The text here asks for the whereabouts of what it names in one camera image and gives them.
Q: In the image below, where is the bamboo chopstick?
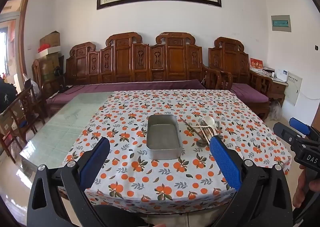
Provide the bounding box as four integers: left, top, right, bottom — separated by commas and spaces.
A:
199, 122, 208, 143
198, 122, 207, 142

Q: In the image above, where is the stack of cardboard boxes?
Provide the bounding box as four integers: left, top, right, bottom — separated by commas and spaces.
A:
37, 53, 63, 85

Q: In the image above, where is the carved wooden armchair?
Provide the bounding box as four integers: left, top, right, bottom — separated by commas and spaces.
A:
207, 37, 273, 117

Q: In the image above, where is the white plastic ladle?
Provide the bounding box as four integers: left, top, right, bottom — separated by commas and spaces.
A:
204, 116, 217, 140

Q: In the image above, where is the wooden dining chair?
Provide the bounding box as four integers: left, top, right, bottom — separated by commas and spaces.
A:
0, 87, 38, 162

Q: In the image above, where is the metal rectangular tray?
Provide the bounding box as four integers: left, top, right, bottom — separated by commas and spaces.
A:
146, 114, 182, 160

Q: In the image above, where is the wall electrical box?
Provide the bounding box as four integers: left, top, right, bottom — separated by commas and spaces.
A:
271, 15, 292, 32

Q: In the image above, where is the red card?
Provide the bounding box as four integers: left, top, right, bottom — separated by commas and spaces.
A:
250, 58, 263, 70

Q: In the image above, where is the white box with red item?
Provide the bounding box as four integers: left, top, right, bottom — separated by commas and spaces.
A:
36, 46, 60, 59

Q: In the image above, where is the wooden side table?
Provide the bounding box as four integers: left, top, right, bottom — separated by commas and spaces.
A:
269, 77, 288, 107

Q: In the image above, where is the white telephone device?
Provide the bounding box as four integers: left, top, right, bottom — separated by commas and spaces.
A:
275, 69, 289, 82

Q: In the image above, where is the black bag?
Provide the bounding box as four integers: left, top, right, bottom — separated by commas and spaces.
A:
0, 79, 17, 112

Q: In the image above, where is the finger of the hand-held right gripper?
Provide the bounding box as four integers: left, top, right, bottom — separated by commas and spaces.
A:
273, 122, 305, 149
289, 117, 320, 142

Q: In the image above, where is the orange fruit print tablecloth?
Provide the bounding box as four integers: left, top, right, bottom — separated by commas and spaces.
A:
61, 90, 293, 215

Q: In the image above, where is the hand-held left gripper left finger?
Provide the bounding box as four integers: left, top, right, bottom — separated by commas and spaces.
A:
27, 137, 112, 227

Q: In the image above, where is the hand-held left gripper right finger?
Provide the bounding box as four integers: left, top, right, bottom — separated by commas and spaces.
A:
209, 135, 294, 227

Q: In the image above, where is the white wall panel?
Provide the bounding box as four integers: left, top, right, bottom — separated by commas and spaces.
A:
285, 72, 303, 107

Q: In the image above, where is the person's right hand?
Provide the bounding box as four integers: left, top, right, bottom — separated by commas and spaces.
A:
292, 167, 311, 208

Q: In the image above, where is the metal spoon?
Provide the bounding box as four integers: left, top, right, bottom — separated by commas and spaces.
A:
196, 127, 215, 147

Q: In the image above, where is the wooden armchair with boxes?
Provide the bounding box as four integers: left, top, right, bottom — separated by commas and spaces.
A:
32, 59, 65, 117

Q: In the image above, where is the long purple seat cushion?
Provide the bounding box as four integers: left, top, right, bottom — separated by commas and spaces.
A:
46, 79, 207, 107

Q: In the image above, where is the short purple seat cushion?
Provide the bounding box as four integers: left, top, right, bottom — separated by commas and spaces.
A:
230, 83, 270, 103

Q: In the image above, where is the wooden door frame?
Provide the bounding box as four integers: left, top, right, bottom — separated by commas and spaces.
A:
0, 0, 32, 80

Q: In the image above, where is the clear plastic bag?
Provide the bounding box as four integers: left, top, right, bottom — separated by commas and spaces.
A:
23, 74, 40, 97

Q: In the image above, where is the brown cardboard box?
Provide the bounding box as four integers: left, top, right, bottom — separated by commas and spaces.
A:
39, 31, 60, 48

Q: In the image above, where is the carved wooden sofa bench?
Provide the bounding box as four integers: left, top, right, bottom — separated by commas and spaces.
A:
41, 32, 233, 117

